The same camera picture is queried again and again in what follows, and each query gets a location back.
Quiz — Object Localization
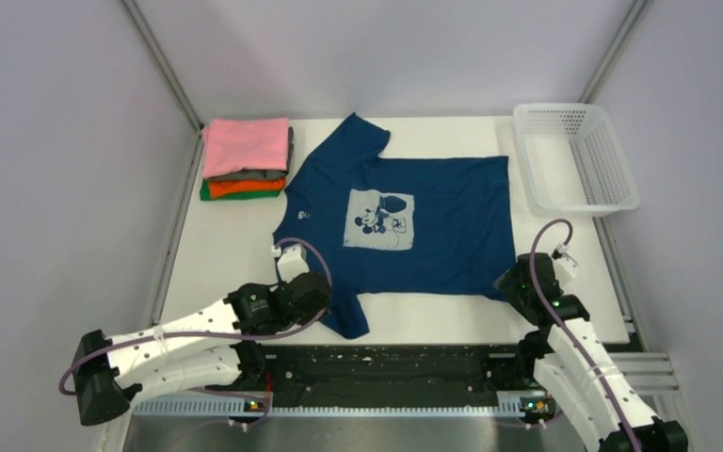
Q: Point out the dark blue t shirt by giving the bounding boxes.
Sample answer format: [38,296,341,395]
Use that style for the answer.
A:
[273,115,516,339]

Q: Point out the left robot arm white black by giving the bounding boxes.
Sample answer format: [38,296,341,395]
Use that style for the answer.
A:
[59,271,331,427]

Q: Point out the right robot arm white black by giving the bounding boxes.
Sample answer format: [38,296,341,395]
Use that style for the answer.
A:
[494,253,690,451]

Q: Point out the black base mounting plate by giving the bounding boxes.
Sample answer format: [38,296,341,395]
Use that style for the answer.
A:
[205,343,578,410]

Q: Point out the white plastic basket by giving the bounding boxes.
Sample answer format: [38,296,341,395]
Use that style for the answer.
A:
[513,103,640,218]

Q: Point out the grey folded t shirt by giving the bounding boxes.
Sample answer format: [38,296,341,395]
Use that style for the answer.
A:
[219,127,295,181]

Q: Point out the orange folded t shirt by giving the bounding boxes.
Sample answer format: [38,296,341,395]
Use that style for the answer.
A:
[205,178,286,199]

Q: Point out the green folded t shirt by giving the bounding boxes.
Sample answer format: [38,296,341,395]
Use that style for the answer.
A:
[200,178,286,202]

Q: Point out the pink folded t shirt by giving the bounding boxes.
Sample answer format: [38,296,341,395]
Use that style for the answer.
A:
[203,118,290,178]

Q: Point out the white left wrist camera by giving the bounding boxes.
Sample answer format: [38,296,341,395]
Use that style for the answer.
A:
[271,244,310,283]

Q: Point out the aluminium frame rail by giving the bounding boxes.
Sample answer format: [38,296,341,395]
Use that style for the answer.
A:
[111,352,680,397]

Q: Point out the white slotted cable duct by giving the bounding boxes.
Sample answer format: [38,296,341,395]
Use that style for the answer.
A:
[132,393,524,418]

